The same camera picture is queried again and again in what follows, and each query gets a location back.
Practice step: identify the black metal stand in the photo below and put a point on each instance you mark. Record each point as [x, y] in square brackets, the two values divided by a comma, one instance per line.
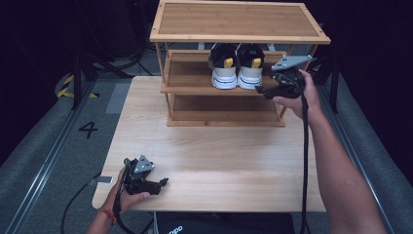
[334, 87]
[77, 81]

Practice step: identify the metal floor rail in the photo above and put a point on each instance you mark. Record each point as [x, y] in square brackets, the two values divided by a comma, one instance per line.
[42, 169]
[357, 156]

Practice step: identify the grey tape strip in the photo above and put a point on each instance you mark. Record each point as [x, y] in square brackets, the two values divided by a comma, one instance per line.
[102, 180]

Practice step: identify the person's black clothing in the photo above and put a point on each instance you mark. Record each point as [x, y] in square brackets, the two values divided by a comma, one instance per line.
[227, 224]

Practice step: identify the yellow and black striped tape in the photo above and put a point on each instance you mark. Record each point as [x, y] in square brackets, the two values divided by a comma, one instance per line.
[65, 89]

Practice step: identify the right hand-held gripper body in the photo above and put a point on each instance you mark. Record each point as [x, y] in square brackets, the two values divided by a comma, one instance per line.
[290, 83]

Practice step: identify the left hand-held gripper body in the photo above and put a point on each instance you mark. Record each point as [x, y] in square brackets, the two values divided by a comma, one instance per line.
[138, 177]

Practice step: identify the person's right hand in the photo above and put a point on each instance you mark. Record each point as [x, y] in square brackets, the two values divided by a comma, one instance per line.
[308, 97]

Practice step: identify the wooden three-tier shoe rack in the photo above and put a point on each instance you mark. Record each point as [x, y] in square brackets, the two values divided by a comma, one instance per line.
[238, 19]

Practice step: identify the person's left hand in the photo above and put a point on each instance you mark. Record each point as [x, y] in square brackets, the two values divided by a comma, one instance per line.
[125, 201]

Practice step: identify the white table leg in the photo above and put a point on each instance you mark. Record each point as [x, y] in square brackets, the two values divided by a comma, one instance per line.
[155, 224]

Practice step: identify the black and beige child's sneaker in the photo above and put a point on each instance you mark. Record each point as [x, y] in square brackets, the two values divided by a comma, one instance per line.
[224, 70]
[250, 70]

